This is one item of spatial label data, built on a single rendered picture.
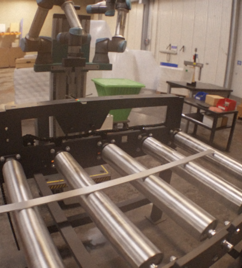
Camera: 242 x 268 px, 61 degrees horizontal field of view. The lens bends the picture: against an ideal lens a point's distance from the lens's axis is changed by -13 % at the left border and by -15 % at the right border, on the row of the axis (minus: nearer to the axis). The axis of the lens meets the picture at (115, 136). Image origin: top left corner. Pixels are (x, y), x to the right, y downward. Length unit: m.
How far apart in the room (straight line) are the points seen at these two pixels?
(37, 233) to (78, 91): 1.58
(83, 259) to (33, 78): 4.06
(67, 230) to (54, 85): 1.41
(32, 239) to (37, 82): 4.04
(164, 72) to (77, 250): 7.45
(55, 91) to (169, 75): 6.25
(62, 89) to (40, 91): 2.52
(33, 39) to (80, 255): 1.44
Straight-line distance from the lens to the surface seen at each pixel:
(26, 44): 1.75
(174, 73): 7.99
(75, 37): 1.29
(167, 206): 0.97
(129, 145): 1.55
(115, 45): 1.93
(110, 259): 1.84
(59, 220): 1.00
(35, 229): 0.78
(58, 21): 2.05
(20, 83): 4.70
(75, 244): 0.90
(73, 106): 1.25
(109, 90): 3.79
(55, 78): 2.05
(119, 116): 4.09
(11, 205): 0.88
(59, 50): 2.00
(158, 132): 1.67
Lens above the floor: 1.46
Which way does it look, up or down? 22 degrees down
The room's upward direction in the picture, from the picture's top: 4 degrees clockwise
